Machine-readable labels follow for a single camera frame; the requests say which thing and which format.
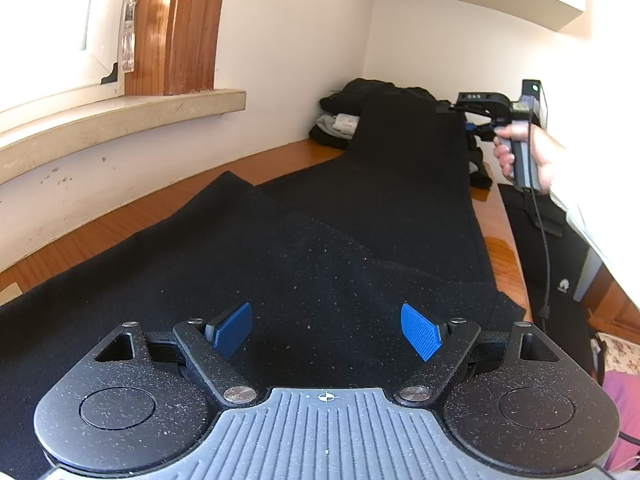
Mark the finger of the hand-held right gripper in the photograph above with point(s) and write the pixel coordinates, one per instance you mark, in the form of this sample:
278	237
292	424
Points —
477	131
450	108

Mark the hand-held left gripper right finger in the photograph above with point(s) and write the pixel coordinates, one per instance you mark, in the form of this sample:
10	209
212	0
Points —
422	332

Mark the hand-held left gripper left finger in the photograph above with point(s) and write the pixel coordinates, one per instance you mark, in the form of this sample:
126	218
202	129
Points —
232	330

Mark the black fleece pants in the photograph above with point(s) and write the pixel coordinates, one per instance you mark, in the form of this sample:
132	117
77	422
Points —
325	260

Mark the person's right forearm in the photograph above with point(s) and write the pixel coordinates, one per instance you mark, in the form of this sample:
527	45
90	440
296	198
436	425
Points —
595	220

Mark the person's right hand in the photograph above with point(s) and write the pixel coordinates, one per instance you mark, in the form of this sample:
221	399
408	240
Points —
547	160

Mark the black folded sweater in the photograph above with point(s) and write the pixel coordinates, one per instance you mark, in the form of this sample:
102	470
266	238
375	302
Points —
350	95

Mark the white patterned folded garment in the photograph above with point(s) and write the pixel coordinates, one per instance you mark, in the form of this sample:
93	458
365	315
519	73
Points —
348	124

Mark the black folded garment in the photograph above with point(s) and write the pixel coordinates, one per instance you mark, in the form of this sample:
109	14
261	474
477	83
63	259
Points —
327	139

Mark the black bag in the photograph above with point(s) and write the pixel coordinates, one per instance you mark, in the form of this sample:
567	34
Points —
565	310

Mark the floral fabric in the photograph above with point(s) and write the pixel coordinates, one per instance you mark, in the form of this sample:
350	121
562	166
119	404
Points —
620	352

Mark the person's pink trousers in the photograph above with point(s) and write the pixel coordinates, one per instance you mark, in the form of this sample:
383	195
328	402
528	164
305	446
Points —
625	420

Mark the beige windowsill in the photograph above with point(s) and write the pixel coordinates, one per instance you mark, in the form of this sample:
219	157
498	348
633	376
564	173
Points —
125	120

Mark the black sash corner cap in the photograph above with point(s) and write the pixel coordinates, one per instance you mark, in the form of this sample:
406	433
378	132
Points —
111	76

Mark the white window sash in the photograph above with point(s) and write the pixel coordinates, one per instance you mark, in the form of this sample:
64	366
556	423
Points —
50	60

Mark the wooden window frame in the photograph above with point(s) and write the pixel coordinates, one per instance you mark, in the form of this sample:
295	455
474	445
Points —
185	25

